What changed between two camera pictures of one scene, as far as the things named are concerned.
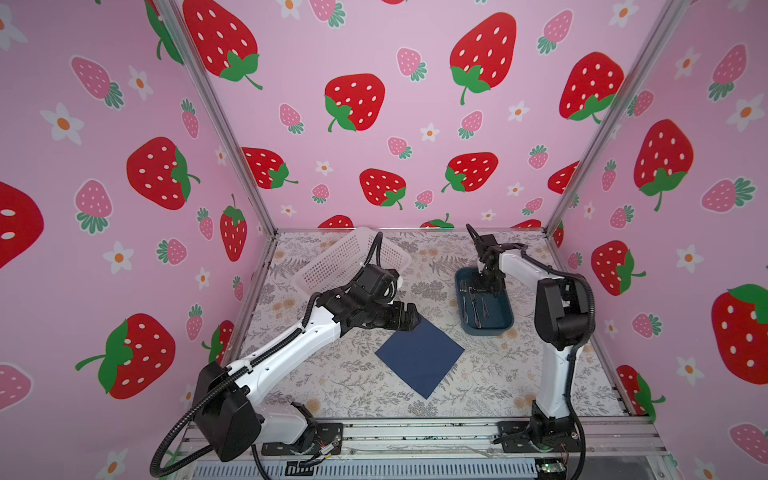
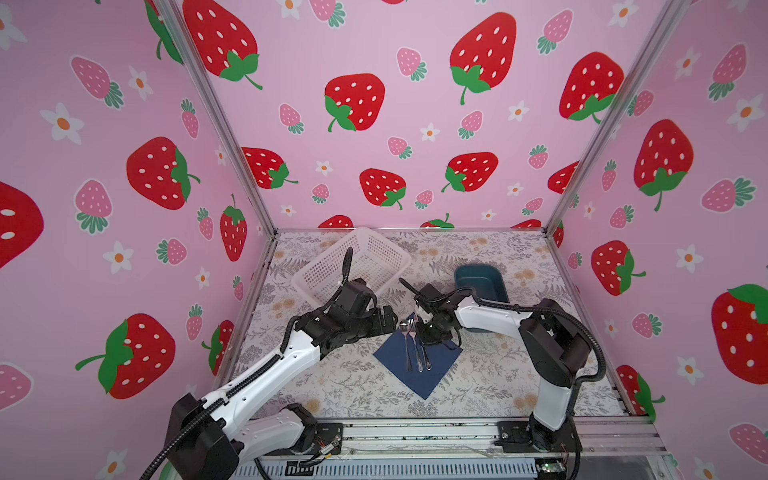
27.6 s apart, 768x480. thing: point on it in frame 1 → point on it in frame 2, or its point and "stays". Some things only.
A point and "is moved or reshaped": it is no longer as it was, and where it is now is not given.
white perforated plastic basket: [342, 260] stays
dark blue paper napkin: [422, 356] stays
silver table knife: [477, 319] is moved or reshaped
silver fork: [472, 293] is moved or reshaped
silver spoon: [486, 312] is moved or reshaped
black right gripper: [497, 287] → [425, 340]
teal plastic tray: [480, 312] stays
